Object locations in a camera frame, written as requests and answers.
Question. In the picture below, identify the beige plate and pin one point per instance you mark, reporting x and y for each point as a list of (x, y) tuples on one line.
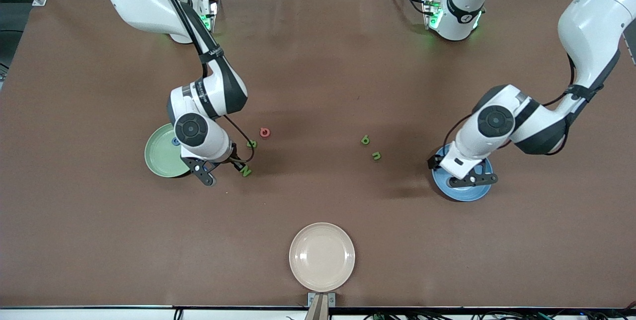
[(322, 257)]

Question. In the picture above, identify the green lowercase letter n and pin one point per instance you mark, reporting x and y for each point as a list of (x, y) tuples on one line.
[(376, 156)]

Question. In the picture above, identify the silver base connector box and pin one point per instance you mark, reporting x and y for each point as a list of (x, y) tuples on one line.
[(431, 12), (211, 14)]

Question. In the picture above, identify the green lowercase letter g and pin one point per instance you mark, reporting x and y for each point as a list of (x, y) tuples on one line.
[(365, 140)]

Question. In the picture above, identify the blue plate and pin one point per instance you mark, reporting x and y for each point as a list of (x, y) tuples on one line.
[(467, 195)]

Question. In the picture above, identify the green plate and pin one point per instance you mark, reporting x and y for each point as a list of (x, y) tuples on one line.
[(159, 158)]

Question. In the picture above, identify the red round uppercase letter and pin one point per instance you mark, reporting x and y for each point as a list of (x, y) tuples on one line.
[(261, 132)]

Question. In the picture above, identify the brown table mat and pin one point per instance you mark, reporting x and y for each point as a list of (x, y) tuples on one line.
[(318, 86)]

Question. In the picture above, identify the green uppercase letter N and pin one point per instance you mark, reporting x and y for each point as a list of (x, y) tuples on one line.
[(246, 172)]

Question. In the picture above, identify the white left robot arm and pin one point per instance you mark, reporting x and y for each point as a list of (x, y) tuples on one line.
[(596, 17)]

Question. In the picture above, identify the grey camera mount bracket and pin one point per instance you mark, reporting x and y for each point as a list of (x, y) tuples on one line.
[(321, 300)]

